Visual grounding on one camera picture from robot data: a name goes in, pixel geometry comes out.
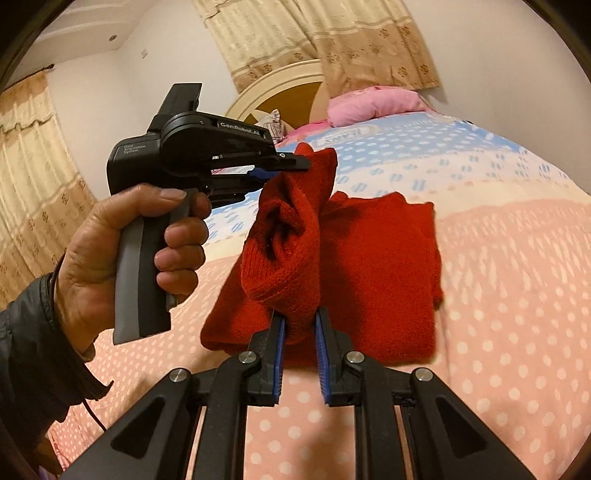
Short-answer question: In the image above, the polka dot blanket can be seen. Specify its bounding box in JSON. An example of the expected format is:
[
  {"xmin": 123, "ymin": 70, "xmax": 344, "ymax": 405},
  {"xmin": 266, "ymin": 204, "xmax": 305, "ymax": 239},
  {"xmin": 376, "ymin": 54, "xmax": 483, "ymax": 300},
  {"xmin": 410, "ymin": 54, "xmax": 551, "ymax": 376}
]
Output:
[{"xmin": 46, "ymin": 111, "xmax": 591, "ymax": 480}]

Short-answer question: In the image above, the beige patterned curtain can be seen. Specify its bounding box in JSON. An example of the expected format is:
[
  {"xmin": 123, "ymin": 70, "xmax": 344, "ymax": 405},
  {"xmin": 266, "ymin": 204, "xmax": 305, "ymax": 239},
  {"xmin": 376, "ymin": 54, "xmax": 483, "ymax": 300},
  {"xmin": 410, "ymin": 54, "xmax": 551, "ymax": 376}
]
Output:
[
  {"xmin": 0, "ymin": 69, "xmax": 98, "ymax": 308},
  {"xmin": 193, "ymin": 0, "xmax": 441, "ymax": 99}
]

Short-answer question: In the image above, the pink pillow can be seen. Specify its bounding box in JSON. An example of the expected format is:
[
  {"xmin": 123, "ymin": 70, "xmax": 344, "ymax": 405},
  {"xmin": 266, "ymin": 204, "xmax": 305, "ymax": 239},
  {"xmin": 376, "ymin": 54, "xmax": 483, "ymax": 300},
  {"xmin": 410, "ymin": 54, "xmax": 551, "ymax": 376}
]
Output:
[{"xmin": 327, "ymin": 85, "xmax": 432, "ymax": 127}]

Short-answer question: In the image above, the pink bed sheet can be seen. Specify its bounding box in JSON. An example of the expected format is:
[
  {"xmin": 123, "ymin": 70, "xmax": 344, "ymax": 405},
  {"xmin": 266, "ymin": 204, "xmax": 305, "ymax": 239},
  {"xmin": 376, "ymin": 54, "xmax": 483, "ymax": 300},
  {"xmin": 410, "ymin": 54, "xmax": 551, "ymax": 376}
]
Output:
[{"xmin": 284, "ymin": 119, "xmax": 333, "ymax": 139}]

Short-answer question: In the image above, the person's left forearm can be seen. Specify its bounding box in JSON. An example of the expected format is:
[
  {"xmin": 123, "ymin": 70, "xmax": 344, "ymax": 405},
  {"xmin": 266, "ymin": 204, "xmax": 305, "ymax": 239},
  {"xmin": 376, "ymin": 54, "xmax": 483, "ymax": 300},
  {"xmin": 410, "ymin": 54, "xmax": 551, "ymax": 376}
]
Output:
[{"xmin": 0, "ymin": 272, "xmax": 114, "ymax": 462}]

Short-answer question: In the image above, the black wrist cord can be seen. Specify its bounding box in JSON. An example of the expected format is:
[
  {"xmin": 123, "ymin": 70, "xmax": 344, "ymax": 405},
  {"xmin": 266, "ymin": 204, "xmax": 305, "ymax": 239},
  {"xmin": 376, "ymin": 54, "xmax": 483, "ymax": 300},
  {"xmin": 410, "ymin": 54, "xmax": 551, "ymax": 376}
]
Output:
[{"xmin": 46, "ymin": 248, "xmax": 70, "ymax": 305}]

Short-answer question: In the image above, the black cable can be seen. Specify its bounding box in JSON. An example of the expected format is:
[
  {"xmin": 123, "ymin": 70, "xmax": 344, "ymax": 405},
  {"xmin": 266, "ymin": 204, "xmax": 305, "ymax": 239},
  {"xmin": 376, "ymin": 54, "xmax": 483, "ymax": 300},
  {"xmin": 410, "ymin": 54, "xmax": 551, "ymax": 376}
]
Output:
[{"xmin": 82, "ymin": 397, "xmax": 109, "ymax": 432}]

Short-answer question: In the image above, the person's left hand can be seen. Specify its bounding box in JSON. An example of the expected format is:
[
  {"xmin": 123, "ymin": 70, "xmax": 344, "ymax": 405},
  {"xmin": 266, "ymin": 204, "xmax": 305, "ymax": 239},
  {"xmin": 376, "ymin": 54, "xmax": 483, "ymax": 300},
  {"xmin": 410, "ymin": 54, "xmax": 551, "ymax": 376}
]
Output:
[{"xmin": 54, "ymin": 183, "xmax": 212, "ymax": 356}]

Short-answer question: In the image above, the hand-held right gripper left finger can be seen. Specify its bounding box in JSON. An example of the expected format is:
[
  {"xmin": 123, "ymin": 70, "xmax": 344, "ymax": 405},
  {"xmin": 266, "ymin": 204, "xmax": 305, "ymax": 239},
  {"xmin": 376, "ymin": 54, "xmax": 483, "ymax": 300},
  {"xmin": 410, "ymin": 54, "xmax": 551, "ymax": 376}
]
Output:
[{"xmin": 60, "ymin": 310, "xmax": 287, "ymax": 480}]

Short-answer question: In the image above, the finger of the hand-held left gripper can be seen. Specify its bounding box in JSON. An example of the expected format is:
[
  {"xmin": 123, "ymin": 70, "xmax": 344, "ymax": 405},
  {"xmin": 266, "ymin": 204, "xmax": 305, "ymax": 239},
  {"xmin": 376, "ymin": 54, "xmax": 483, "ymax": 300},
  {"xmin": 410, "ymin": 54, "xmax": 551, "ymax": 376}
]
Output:
[
  {"xmin": 210, "ymin": 168, "xmax": 280, "ymax": 204},
  {"xmin": 213, "ymin": 151, "xmax": 311, "ymax": 172}
]

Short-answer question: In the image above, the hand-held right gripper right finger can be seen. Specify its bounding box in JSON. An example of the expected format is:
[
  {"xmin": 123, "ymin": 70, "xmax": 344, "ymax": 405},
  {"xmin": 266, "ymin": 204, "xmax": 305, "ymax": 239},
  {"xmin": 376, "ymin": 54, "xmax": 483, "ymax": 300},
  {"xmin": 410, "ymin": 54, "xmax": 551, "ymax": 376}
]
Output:
[{"xmin": 315, "ymin": 307, "xmax": 539, "ymax": 480}]

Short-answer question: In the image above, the cream wooden headboard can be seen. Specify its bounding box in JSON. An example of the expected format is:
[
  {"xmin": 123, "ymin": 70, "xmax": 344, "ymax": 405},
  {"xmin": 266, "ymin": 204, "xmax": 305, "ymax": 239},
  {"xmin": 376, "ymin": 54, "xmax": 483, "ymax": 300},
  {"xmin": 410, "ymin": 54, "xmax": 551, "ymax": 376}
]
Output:
[{"xmin": 225, "ymin": 59, "xmax": 333, "ymax": 139}]

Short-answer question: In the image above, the red knitted sweater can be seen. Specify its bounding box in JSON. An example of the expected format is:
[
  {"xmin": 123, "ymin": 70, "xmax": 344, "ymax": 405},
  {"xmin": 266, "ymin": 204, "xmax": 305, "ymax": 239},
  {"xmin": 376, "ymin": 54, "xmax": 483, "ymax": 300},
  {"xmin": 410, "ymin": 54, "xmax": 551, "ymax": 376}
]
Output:
[{"xmin": 201, "ymin": 142, "xmax": 445, "ymax": 367}]

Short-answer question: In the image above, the striped cloth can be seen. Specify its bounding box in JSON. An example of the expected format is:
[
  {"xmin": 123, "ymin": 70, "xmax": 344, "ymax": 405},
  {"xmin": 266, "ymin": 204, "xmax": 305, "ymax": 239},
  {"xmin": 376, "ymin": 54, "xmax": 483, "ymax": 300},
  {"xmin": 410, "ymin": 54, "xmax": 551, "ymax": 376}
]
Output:
[{"xmin": 256, "ymin": 109, "xmax": 289, "ymax": 139}]

